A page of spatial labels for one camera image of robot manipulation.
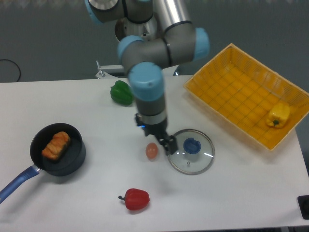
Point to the brown egg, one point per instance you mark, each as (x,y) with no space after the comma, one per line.
(151,151)

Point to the orange bread loaf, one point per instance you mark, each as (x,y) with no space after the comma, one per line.
(57,146)

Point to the red bell pepper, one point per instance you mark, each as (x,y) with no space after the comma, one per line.
(135,199)

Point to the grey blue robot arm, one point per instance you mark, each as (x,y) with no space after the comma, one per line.
(158,34)

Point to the yellow bell pepper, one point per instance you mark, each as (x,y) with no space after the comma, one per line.
(278,115)

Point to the green bell pepper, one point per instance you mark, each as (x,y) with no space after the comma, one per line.
(121,93)

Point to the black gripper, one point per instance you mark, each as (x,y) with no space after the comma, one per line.
(158,130)

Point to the black device table edge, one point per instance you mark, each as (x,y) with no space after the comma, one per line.
(303,202)

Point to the black pot blue handle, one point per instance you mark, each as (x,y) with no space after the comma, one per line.
(71,160)

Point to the yellow plastic basket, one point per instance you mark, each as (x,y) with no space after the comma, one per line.
(242,91)

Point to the glass lid blue knob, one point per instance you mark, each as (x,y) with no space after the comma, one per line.
(195,153)

